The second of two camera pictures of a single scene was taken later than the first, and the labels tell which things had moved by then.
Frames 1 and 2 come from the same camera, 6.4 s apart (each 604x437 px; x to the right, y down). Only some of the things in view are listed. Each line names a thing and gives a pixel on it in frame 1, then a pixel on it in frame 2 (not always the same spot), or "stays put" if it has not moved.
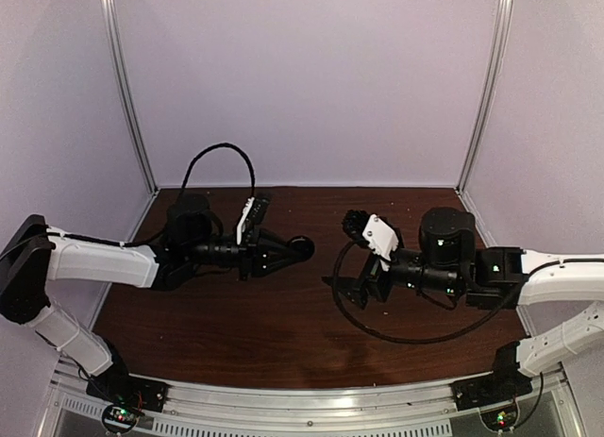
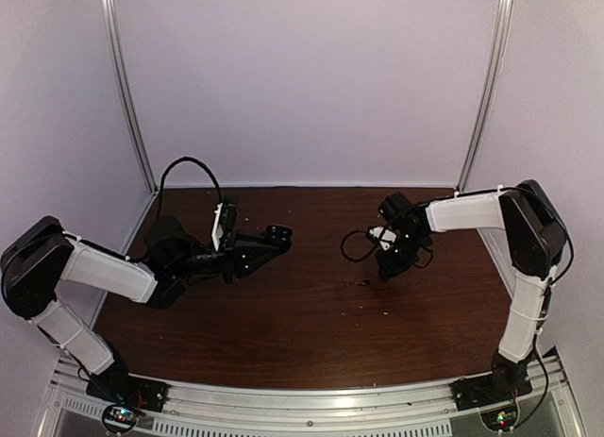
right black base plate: x=504 y=384 stays put
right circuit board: x=500 y=419 stays put
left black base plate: x=115 y=384 stays put
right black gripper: x=355 y=289 to x=391 y=269
